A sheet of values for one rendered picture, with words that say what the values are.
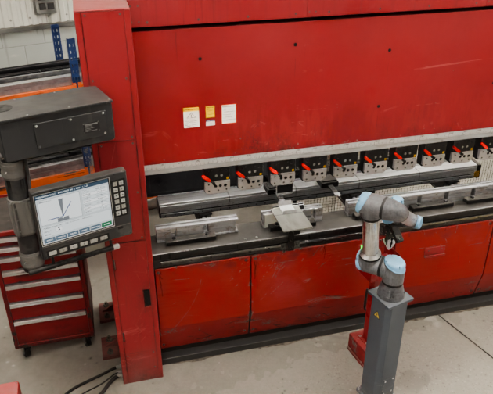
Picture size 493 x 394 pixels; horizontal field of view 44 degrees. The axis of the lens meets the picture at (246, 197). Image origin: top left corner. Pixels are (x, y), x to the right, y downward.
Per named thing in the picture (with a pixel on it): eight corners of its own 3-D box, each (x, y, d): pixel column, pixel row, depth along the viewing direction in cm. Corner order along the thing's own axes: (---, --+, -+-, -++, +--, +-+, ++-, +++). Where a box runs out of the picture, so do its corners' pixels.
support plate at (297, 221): (283, 232, 354) (283, 231, 353) (270, 210, 376) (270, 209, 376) (312, 228, 358) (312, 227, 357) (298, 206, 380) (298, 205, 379)
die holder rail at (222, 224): (156, 243, 365) (156, 229, 360) (156, 238, 370) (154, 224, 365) (238, 231, 376) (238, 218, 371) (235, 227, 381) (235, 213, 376)
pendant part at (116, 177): (43, 261, 286) (30, 194, 268) (36, 248, 294) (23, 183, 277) (133, 234, 306) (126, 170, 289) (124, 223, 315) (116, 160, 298)
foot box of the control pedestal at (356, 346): (366, 372, 392) (368, 358, 386) (346, 347, 412) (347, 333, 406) (392, 363, 399) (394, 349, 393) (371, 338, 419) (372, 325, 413)
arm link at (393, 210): (408, 201, 296) (426, 214, 339) (386, 195, 301) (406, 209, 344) (401, 223, 296) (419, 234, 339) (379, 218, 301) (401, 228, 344)
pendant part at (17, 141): (30, 288, 290) (-6, 121, 249) (17, 262, 309) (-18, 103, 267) (130, 256, 314) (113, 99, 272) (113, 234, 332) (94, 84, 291)
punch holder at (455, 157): (450, 164, 391) (455, 141, 383) (443, 159, 398) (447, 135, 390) (471, 162, 394) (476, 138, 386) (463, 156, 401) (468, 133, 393)
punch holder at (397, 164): (393, 171, 382) (396, 147, 374) (386, 165, 389) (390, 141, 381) (415, 168, 385) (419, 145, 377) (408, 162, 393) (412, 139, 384)
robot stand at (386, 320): (397, 398, 373) (414, 298, 335) (374, 410, 365) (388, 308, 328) (378, 378, 387) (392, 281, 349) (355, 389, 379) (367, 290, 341)
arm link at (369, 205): (379, 281, 333) (381, 206, 299) (353, 273, 340) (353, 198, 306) (386, 266, 341) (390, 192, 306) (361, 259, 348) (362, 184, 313)
